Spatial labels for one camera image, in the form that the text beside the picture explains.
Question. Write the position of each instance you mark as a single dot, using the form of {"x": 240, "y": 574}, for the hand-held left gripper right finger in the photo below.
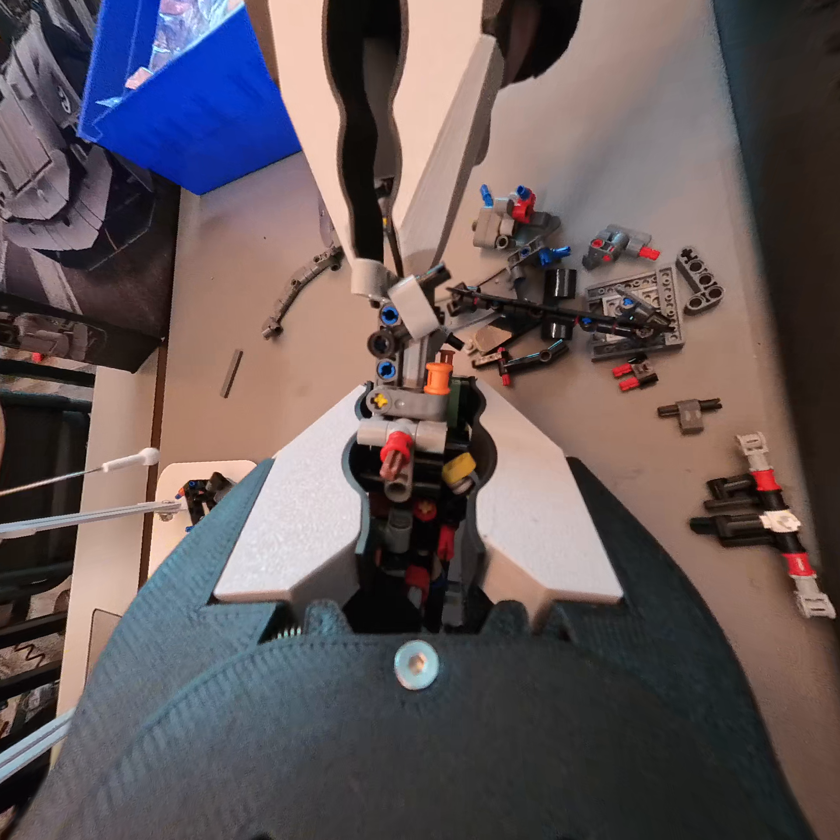
{"x": 544, "y": 525}

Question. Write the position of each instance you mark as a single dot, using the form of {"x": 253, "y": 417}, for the clear acrylic plate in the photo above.
{"x": 105, "y": 649}

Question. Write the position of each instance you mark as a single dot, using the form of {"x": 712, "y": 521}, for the long black lego connector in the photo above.
{"x": 525, "y": 361}

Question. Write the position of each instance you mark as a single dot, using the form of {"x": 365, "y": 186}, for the black lego frame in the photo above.
{"x": 207, "y": 492}

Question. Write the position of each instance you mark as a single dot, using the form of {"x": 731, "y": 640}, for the white lamp base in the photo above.
{"x": 236, "y": 469}

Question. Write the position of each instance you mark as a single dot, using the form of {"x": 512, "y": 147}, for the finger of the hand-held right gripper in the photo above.
{"x": 302, "y": 65}
{"x": 446, "y": 98}

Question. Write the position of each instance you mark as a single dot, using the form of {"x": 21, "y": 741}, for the blue plastic bin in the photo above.
{"x": 197, "y": 111}

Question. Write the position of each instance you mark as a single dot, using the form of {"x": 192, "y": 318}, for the grey square lego frame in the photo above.
{"x": 649, "y": 289}

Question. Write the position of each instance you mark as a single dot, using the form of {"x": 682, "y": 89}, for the dark grey curved lego panel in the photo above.
{"x": 525, "y": 269}

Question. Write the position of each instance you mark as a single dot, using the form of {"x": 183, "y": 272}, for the long black curved lego assembly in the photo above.
{"x": 525, "y": 307}

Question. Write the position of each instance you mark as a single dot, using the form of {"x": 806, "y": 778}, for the grey three-hole lego beam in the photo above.
{"x": 701, "y": 279}

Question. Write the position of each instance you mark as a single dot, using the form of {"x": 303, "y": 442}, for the clear plastic bags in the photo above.
{"x": 177, "y": 39}

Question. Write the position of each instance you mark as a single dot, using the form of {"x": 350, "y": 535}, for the grey lego connector black pins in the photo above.
{"x": 690, "y": 415}

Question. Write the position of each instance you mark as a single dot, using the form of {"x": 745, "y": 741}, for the dark grey flat lego tile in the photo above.
{"x": 231, "y": 374}

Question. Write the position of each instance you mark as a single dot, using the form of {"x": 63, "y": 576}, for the black lego axle assembly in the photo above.
{"x": 741, "y": 525}

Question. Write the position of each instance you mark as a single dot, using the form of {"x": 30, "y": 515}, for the person's right hand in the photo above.
{"x": 523, "y": 39}

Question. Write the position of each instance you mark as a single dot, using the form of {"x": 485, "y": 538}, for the lego car chassis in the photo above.
{"x": 420, "y": 433}

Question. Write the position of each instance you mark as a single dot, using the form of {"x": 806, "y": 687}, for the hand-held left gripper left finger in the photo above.
{"x": 289, "y": 525}

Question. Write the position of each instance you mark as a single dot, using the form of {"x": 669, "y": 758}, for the silver metal bar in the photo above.
{"x": 79, "y": 518}
{"x": 33, "y": 745}

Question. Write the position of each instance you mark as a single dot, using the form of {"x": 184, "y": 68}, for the black lego connector two red pins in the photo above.
{"x": 640, "y": 375}

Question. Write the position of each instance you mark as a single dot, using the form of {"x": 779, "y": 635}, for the dark chair frames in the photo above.
{"x": 39, "y": 426}

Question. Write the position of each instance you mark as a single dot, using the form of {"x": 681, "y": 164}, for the grey lego block red pins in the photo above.
{"x": 613, "y": 246}

